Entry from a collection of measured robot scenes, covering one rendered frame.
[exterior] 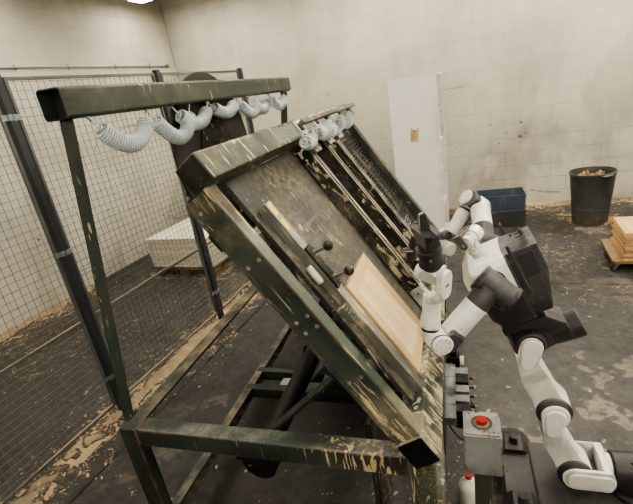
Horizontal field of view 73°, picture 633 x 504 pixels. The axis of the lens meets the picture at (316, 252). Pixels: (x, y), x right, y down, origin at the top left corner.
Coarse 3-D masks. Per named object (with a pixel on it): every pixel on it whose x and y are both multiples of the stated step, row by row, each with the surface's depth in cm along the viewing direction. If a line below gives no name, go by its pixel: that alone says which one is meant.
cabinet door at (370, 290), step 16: (368, 272) 200; (352, 288) 178; (368, 288) 190; (384, 288) 203; (368, 304) 180; (384, 304) 193; (400, 304) 206; (384, 320) 184; (400, 320) 197; (416, 320) 210; (400, 336) 187; (416, 336) 199; (400, 352) 180; (416, 352) 189; (416, 368) 181
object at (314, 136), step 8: (352, 104) 260; (328, 112) 208; (336, 112) 226; (304, 120) 174; (312, 120) 183; (336, 120) 236; (320, 128) 201; (336, 128) 223; (304, 136) 184; (312, 136) 187; (320, 136) 209; (304, 144) 183; (312, 144) 184
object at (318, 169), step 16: (320, 144) 219; (304, 160) 217; (320, 160) 219; (320, 176) 218; (336, 192) 219; (352, 208) 220; (368, 224) 221; (368, 240) 224; (384, 240) 226; (384, 256) 225; (400, 256) 229; (400, 272) 226; (416, 288) 227
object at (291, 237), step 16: (272, 224) 160; (288, 224) 163; (288, 240) 161; (304, 256) 162; (320, 272) 162; (336, 288) 163; (352, 304) 165; (368, 320) 168; (368, 336) 167; (384, 336) 170; (384, 352) 168; (400, 368) 169; (416, 384) 169
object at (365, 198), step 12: (324, 144) 240; (324, 156) 242; (336, 156) 244; (336, 168) 243; (348, 168) 247; (348, 180) 244; (360, 192) 245; (360, 204) 247; (372, 204) 245; (372, 216) 248; (384, 216) 247; (384, 228) 249; (396, 228) 251; (396, 240) 249; (408, 264) 253
